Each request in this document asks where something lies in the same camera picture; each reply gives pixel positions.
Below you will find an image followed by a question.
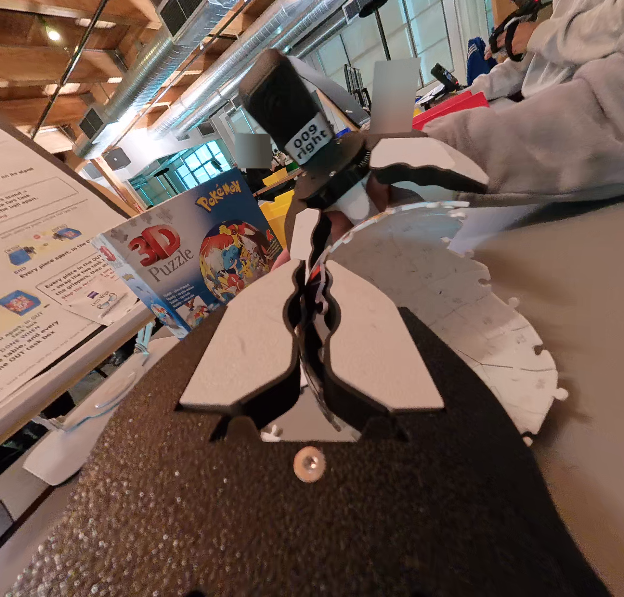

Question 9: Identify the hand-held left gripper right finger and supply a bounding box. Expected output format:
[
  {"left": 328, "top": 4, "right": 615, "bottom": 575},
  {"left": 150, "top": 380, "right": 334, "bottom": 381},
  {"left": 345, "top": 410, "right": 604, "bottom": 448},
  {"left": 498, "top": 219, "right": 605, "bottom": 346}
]
[{"left": 322, "top": 260, "right": 446, "bottom": 427}]

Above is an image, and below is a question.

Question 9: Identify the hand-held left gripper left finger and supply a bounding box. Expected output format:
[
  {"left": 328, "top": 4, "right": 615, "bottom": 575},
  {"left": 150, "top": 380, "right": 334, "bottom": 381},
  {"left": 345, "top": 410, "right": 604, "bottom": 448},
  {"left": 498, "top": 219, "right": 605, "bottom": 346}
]
[{"left": 179, "top": 260, "right": 305, "bottom": 418}]

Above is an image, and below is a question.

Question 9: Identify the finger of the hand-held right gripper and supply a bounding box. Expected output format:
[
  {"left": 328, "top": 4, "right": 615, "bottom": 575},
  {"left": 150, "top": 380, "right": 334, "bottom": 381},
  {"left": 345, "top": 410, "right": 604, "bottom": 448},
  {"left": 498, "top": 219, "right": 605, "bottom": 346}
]
[
  {"left": 285, "top": 207, "right": 334, "bottom": 278},
  {"left": 368, "top": 136, "right": 489, "bottom": 195}
]

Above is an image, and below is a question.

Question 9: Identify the colourful cartoon puzzle ball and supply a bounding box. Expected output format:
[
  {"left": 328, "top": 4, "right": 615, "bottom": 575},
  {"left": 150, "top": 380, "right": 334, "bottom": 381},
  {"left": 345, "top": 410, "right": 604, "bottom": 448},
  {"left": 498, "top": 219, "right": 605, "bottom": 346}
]
[{"left": 297, "top": 200, "right": 570, "bottom": 448}]

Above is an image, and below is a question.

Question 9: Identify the person's right forearm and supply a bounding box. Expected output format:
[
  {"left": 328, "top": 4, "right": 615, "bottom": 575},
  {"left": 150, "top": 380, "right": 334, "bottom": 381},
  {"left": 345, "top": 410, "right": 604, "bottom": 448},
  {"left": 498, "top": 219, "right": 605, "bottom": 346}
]
[{"left": 422, "top": 63, "right": 624, "bottom": 203}]

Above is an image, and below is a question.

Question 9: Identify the blue puzzle box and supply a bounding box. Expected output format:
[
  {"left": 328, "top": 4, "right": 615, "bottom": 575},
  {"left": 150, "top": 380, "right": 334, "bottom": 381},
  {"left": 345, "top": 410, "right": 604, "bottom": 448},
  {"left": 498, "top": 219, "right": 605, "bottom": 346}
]
[{"left": 93, "top": 168, "right": 286, "bottom": 340}]

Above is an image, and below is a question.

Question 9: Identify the person's right hand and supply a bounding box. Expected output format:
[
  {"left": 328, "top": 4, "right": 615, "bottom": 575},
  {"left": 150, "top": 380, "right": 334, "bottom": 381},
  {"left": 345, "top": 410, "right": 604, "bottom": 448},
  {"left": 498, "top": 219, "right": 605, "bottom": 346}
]
[{"left": 328, "top": 177, "right": 394, "bottom": 241}]

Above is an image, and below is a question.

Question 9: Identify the yellow plastic bin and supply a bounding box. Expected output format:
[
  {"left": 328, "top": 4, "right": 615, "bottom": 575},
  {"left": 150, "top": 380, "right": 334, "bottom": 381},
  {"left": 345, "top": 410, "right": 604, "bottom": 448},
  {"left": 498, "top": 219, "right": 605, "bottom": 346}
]
[{"left": 258, "top": 190, "right": 295, "bottom": 249}]

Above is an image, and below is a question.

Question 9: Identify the red plastic bin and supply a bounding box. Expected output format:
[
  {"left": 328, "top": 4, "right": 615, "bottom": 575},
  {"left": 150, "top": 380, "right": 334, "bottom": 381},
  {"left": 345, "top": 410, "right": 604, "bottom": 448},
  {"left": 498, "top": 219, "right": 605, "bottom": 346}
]
[{"left": 412, "top": 90, "right": 489, "bottom": 131}]

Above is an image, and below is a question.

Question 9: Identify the white lens wipe packet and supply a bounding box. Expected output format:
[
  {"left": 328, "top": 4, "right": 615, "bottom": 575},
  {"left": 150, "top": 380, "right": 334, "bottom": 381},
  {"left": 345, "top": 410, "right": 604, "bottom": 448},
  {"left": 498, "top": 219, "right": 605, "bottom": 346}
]
[{"left": 63, "top": 278, "right": 139, "bottom": 326}]

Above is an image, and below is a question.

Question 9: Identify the wooden document board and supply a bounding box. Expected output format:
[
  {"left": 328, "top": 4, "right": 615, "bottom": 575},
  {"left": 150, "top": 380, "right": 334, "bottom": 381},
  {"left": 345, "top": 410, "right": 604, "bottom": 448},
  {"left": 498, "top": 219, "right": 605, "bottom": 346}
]
[{"left": 0, "top": 114, "right": 144, "bottom": 220}]

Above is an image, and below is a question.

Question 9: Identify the printed instruction sheet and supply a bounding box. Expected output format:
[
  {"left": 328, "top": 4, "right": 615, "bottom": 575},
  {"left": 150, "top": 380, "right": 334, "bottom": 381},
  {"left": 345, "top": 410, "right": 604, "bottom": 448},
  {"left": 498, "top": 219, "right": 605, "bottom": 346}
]
[{"left": 0, "top": 126, "right": 143, "bottom": 405}]

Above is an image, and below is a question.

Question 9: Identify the silver ventilation duct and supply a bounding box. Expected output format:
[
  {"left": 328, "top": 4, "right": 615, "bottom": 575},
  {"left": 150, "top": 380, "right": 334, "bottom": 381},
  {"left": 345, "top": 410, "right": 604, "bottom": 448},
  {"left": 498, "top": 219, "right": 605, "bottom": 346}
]
[
  {"left": 146, "top": 0, "right": 430, "bottom": 139},
  {"left": 73, "top": 0, "right": 313, "bottom": 160}
]

